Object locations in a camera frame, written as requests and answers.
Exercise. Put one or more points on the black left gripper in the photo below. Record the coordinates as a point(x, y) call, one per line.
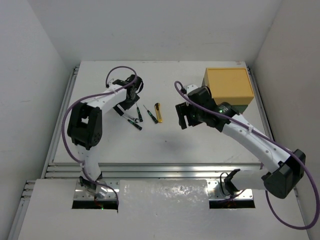
point(125, 105)

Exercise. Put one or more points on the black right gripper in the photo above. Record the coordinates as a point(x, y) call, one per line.
point(183, 109)

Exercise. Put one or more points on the silver wrench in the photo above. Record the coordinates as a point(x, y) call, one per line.
point(128, 117)

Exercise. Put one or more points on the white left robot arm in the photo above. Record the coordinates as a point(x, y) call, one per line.
point(85, 125)

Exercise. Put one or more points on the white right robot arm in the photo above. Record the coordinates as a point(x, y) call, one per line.
point(283, 170)

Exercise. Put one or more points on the yellow utility knife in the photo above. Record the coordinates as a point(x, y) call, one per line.
point(157, 108)

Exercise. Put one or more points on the yellow top drawer box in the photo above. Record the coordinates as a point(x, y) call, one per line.
point(231, 85)

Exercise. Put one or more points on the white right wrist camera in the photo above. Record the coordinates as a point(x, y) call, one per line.
point(188, 88)

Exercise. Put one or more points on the aluminium frame rail front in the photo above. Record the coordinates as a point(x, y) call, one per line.
point(162, 171)

